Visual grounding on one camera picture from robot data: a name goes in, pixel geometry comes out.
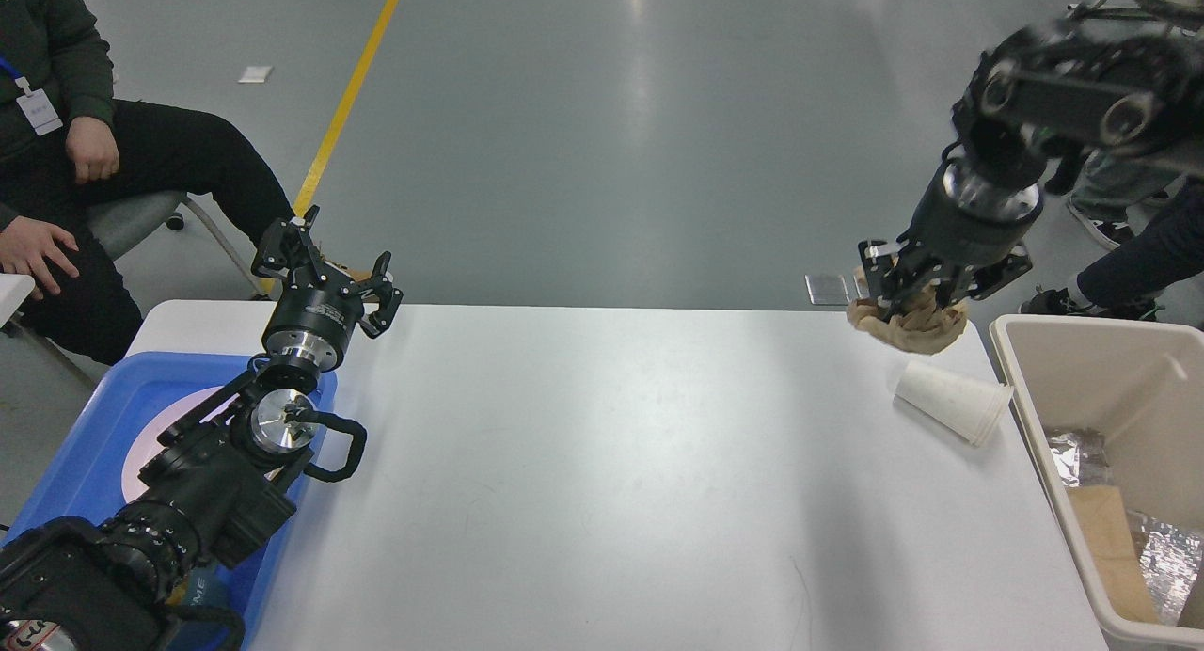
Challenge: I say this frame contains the beige waste bin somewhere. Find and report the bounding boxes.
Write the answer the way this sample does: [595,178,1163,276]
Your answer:
[990,315,1203,650]

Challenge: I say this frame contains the person in blue jeans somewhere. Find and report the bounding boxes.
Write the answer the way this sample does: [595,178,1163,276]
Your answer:
[1067,152,1185,251]

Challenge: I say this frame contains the grey-blue mug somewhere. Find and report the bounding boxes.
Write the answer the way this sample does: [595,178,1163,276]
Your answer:
[176,560,230,608]

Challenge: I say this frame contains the white side table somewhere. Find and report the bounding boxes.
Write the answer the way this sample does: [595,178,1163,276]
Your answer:
[1,271,36,338]

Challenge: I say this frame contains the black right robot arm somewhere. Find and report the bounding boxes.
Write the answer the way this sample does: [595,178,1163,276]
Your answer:
[857,18,1202,321]

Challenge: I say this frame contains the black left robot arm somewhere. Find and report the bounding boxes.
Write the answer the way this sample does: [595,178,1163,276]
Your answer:
[2,208,403,650]

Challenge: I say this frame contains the foil scrap in bin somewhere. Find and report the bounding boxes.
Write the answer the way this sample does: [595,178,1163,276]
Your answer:
[1046,428,1115,489]

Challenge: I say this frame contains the foil with paper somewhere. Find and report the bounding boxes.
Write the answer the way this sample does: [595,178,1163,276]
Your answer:
[1126,510,1202,626]

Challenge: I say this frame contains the brown paper bag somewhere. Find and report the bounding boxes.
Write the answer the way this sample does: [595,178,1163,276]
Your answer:
[1067,485,1159,625]

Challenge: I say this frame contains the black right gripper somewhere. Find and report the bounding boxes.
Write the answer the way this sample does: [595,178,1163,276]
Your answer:
[857,158,1045,318]

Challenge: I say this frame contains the brown shoe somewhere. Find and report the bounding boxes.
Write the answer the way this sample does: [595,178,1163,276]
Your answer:
[318,249,378,301]

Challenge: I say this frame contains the pink plate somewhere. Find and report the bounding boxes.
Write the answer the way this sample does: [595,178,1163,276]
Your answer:
[120,387,219,502]

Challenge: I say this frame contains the person in black clothes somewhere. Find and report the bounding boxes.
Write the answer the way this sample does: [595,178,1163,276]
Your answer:
[1019,178,1203,322]

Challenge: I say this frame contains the grey office chair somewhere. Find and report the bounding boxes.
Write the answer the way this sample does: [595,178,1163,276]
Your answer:
[0,190,275,389]

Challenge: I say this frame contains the dark seated person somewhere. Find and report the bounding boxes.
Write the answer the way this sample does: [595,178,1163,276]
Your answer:
[1,0,293,365]

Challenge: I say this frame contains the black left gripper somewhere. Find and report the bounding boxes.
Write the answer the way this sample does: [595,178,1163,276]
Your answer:
[250,205,405,365]

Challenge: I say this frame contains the brown paper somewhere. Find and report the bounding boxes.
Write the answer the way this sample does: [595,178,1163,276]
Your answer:
[846,282,969,356]

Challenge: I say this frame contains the white cup sideways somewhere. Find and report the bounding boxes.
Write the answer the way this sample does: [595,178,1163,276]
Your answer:
[895,360,1014,446]

